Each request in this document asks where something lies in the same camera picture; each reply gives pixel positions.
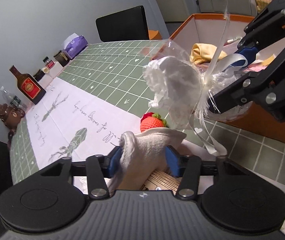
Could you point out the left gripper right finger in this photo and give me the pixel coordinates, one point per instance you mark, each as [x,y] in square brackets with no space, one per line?
[190,169]

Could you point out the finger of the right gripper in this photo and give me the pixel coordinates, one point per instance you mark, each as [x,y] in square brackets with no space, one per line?
[237,93]
[260,46]

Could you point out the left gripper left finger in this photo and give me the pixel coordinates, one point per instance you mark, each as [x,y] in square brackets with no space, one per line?
[96,168]

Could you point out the orange tissue pack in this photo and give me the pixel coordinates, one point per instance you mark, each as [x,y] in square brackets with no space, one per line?
[266,61]

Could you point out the pink white crochet toy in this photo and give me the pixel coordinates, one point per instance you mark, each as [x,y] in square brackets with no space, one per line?
[256,67]

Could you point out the cream plush mitt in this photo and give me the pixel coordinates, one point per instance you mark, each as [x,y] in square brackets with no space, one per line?
[142,154]

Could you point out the yellow cloth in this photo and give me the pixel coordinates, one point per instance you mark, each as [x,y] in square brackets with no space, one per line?
[202,53]

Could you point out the white gift bundle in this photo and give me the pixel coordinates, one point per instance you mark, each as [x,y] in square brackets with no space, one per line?
[182,87]

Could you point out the orange crochet fruit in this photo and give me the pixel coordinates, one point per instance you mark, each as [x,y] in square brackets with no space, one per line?
[152,120]

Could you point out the wooden radio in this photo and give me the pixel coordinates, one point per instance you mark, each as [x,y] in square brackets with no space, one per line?
[159,181]

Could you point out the brown bear jar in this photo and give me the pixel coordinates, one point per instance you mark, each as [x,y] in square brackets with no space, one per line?
[11,117]

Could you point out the green grid tablecloth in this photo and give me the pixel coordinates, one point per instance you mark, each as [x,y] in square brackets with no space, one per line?
[104,61]

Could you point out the orange stool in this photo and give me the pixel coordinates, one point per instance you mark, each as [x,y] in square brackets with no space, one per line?
[154,35]

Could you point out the clear water bottle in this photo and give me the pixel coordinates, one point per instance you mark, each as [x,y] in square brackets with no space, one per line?
[12,99]

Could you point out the white box stand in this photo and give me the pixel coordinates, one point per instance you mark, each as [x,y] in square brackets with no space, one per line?
[51,74]

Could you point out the black lidded jar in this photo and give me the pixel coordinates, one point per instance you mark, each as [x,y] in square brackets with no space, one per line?
[39,75]

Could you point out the brown liquor bottle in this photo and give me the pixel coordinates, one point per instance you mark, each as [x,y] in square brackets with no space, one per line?
[28,86]

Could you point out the small tape roll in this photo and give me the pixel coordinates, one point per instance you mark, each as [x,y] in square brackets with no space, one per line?
[45,70]

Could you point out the small red label jar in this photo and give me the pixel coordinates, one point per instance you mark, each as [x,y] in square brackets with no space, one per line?
[48,62]

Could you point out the dark glass jar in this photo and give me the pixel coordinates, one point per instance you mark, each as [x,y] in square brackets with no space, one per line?
[62,58]

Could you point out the purple tissue pack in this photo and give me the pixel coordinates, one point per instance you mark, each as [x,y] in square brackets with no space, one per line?
[74,44]

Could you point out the black chair right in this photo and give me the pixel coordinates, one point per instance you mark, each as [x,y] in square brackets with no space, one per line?
[126,25]

